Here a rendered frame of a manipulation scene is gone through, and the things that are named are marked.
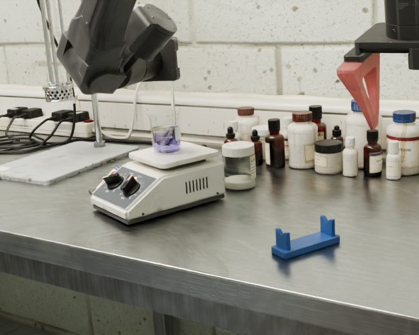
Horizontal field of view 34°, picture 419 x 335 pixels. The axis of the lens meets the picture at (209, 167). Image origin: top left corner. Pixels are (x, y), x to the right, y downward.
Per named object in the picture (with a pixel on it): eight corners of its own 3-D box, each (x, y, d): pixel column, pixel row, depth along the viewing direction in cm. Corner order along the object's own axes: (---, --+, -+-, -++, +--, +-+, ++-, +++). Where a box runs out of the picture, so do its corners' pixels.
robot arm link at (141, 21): (53, 47, 96) (86, 93, 93) (100, -17, 91) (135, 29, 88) (110, 54, 106) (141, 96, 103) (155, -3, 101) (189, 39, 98)
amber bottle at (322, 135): (311, 154, 148) (310, 103, 145) (330, 155, 146) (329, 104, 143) (302, 159, 145) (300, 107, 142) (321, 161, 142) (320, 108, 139)
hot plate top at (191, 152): (162, 169, 113) (161, 164, 113) (126, 157, 123) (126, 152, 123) (221, 155, 120) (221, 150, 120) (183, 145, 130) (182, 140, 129)
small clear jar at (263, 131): (266, 152, 152) (265, 123, 150) (285, 156, 148) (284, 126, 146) (247, 157, 149) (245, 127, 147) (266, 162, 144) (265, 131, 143)
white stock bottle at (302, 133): (285, 169, 138) (283, 115, 135) (292, 161, 144) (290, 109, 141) (315, 169, 136) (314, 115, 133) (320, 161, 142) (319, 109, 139)
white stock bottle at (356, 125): (388, 167, 135) (388, 101, 131) (352, 171, 134) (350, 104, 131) (374, 158, 142) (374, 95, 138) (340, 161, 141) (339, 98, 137)
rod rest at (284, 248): (284, 260, 94) (284, 235, 93) (270, 252, 97) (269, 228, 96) (341, 242, 99) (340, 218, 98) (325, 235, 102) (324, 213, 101)
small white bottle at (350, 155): (359, 177, 130) (358, 138, 128) (344, 177, 130) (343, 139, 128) (356, 172, 133) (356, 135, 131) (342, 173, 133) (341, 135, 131)
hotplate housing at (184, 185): (128, 228, 111) (122, 179, 109) (90, 209, 121) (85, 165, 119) (237, 196, 123) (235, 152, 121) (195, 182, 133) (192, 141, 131)
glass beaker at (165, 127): (183, 149, 124) (180, 104, 122) (182, 157, 119) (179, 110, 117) (149, 151, 124) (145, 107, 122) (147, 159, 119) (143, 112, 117)
